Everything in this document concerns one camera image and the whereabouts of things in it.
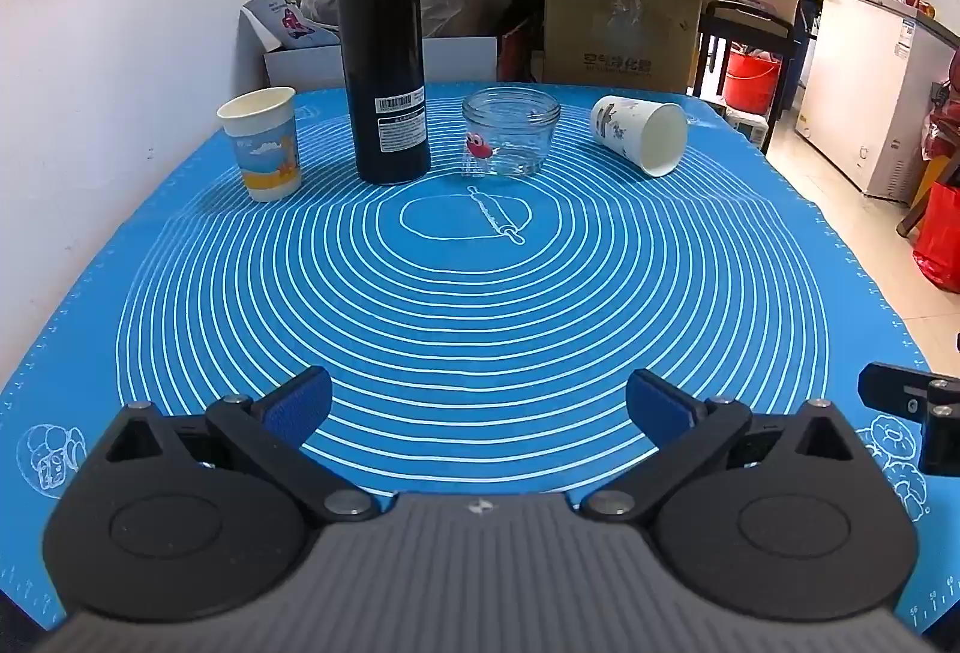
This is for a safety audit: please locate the blue printed paper cup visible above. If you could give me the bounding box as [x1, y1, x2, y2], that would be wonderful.
[217, 87, 302, 203]

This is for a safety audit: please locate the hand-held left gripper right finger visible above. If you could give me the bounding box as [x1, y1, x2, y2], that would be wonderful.
[580, 367, 872, 522]

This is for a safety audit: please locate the white paper cup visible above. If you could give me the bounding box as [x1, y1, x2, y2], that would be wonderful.
[590, 95, 689, 177]

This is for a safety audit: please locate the red shopping bag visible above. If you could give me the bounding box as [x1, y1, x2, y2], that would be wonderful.
[912, 180, 960, 293]

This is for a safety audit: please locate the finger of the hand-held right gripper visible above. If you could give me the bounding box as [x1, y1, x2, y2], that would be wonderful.
[858, 362, 960, 476]

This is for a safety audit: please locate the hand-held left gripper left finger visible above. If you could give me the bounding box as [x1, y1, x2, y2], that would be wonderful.
[97, 366, 381, 523]

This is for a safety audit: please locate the clear glass jar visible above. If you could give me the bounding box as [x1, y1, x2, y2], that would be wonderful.
[462, 86, 563, 179]

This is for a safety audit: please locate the white open carton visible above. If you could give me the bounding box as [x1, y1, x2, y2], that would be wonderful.
[240, 0, 499, 92]

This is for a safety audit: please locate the brown printed cardboard box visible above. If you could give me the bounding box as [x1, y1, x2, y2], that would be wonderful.
[541, 0, 704, 95]

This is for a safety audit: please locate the black chair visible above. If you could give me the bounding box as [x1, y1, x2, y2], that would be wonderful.
[693, 0, 804, 116]

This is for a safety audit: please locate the blue silicone baking mat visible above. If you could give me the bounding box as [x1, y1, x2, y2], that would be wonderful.
[0, 82, 960, 633]

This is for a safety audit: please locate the red bucket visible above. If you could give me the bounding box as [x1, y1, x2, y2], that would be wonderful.
[723, 48, 782, 116]

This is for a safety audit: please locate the black thermos bottle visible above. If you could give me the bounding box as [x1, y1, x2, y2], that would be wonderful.
[334, 0, 433, 185]

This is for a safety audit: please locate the white chest freezer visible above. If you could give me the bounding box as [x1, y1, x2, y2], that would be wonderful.
[793, 0, 960, 201]

